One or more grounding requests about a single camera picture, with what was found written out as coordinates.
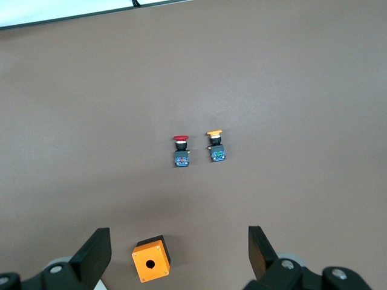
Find brown table mat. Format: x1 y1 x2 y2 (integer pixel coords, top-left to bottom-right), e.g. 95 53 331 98
0 0 387 290

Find orange button enclosure box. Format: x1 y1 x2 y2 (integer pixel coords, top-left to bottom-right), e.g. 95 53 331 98
131 234 172 283

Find yellow mushroom push button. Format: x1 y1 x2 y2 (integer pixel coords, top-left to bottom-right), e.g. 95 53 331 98
206 129 227 163

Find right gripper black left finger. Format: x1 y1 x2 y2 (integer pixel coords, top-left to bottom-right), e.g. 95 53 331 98
22 228 112 290

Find red mushroom push button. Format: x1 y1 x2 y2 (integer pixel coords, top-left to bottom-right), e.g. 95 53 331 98
173 135 191 169

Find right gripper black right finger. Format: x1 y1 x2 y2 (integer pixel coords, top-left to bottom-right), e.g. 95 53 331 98
244 225 321 290

